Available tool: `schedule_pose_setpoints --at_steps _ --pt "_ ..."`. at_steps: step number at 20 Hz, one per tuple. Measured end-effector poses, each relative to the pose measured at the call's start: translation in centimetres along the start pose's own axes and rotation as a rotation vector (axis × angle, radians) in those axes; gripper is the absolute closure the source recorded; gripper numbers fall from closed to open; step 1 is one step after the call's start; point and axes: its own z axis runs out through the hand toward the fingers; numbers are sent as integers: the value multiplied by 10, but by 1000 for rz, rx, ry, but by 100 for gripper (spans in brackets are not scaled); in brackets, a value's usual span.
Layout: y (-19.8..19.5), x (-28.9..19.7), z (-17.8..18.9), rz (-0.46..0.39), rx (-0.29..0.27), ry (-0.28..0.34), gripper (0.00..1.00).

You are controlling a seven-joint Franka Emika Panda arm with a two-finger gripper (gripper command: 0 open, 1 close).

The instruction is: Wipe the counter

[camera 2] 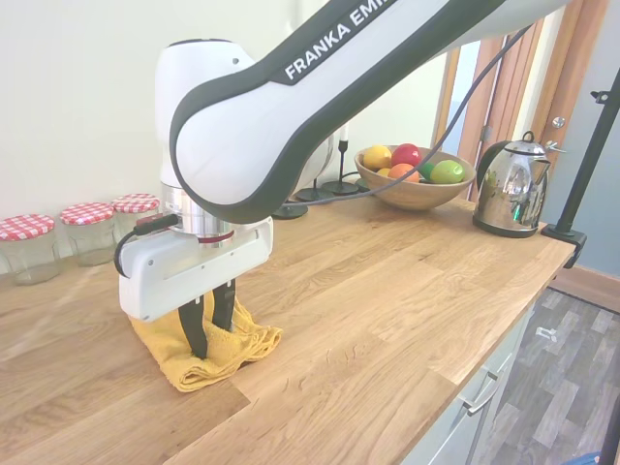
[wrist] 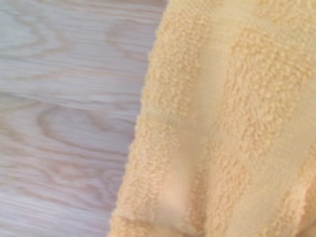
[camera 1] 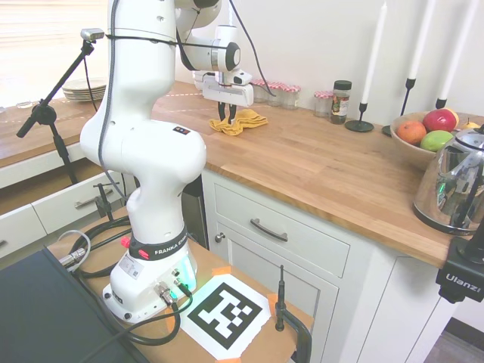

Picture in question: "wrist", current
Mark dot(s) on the yellow terry cloth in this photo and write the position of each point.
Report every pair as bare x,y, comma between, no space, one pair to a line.
222,118

